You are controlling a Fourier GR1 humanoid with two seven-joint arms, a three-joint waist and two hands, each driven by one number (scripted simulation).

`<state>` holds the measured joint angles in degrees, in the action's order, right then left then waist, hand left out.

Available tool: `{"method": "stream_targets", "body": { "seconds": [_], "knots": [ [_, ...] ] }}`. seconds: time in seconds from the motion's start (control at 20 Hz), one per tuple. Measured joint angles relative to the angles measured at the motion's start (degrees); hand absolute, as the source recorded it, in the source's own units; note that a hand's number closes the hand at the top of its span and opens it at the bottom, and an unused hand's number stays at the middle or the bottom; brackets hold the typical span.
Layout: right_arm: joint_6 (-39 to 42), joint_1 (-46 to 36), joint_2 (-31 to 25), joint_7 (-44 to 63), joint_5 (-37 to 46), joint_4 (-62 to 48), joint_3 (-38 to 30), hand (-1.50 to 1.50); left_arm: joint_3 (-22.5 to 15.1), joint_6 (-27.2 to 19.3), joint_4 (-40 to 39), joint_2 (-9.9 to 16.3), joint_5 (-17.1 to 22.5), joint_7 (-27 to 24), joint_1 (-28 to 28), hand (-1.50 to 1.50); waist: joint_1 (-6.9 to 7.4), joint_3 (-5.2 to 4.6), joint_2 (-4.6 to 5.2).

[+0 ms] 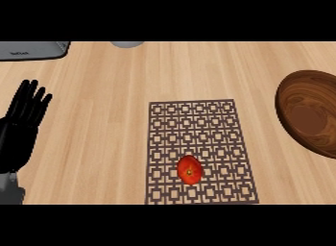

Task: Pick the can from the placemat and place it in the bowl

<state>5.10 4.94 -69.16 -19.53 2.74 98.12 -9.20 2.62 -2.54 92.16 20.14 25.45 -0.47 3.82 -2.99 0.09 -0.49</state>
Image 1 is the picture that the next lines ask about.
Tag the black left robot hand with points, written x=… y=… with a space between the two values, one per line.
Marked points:
x=14 y=134

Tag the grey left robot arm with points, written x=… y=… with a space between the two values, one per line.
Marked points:
x=3 y=190

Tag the red can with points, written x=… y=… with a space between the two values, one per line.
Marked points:
x=191 y=169

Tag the brown patterned placemat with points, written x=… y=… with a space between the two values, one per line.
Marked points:
x=198 y=134

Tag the brown wooden bowl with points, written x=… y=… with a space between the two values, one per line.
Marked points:
x=317 y=115

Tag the grey flat appliance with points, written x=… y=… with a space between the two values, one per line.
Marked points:
x=24 y=49

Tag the grey round object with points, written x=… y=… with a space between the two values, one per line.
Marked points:
x=127 y=44

